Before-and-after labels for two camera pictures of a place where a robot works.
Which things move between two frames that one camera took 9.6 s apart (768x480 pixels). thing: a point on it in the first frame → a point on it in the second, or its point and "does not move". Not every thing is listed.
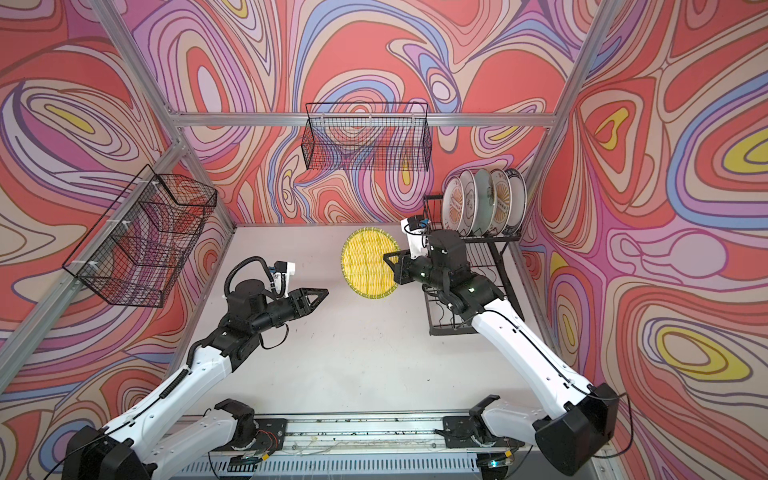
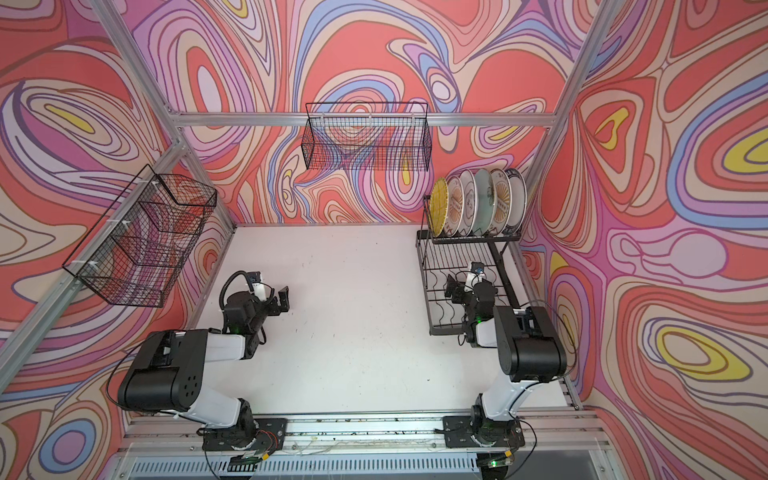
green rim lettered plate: x=519 y=206 does not move
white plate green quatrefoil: x=470 y=208 does not move
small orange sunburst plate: x=453 y=206 does not move
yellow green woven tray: x=364 y=268 → x=438 y=207
